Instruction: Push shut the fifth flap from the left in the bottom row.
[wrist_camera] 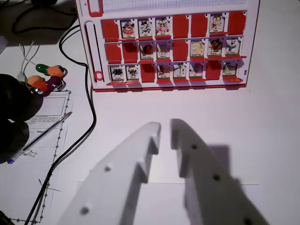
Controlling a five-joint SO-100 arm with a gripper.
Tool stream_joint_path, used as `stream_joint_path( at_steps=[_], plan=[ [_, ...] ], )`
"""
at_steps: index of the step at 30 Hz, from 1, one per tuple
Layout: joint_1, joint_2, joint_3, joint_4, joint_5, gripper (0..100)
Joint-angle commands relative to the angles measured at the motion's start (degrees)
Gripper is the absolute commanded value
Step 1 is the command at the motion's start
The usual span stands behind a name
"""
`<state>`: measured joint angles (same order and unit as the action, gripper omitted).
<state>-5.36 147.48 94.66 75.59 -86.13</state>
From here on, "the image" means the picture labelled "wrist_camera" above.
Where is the clear ballpoint pen blue cap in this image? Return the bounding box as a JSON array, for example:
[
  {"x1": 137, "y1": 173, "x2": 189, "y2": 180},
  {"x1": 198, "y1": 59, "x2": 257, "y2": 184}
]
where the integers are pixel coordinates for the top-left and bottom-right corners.
[{"x1": 7, "y1": 112, "x2": 73, "y2": 165}]

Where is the printed paper sheet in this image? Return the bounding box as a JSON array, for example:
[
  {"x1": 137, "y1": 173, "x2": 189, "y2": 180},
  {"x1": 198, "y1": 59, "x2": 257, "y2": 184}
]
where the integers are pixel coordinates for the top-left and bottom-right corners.
[{"x1": 0, "y1": 90, "x2": 74, "y2": 225}]

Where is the dark rounded object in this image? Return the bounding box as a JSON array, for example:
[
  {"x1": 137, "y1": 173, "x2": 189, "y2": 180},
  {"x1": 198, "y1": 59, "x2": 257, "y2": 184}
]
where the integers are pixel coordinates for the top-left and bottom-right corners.
[{"x1": 0, "y1": 73, "x2": 44, "y2": 165}]

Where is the red and white game board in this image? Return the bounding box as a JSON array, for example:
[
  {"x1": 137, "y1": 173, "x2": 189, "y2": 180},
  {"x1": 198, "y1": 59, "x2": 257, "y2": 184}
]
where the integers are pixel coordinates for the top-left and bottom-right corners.
[{"x1": 75, "y1": 0, "x2": 261, "y2": 92}]

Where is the colourful bead twist toy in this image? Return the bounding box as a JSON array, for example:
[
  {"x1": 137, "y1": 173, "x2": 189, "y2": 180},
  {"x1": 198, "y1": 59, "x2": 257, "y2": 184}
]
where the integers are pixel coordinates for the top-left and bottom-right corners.
[{"x1": 26, "y1": 63, "x2": 68, "y2": 96}]

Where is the black looped cable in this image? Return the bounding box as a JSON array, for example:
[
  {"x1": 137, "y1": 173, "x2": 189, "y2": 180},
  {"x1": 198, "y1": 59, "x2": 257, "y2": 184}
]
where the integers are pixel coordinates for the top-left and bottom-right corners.
[{"x1": 11, "y1": 0, "x2": 78, "y2": 34}]

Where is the thin white cable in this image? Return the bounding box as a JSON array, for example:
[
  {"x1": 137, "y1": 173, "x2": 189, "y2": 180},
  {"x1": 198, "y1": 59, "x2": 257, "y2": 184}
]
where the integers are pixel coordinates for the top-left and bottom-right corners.
[{"x1": 17, "y1": 41, "x2": 42, "y2": 82}]

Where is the black box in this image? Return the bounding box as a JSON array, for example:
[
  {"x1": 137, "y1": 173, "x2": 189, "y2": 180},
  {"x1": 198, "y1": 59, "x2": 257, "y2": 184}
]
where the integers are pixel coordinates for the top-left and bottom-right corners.
[{"x1": 31, "y1": 0, "x2": 58, "y2": 6}]

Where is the long black cable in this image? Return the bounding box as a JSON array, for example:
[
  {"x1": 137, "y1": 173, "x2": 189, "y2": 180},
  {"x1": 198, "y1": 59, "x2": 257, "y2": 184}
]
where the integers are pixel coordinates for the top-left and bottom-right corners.
[{"x1": 24, "y1": 24, "x2": 97, "y2": 225}]

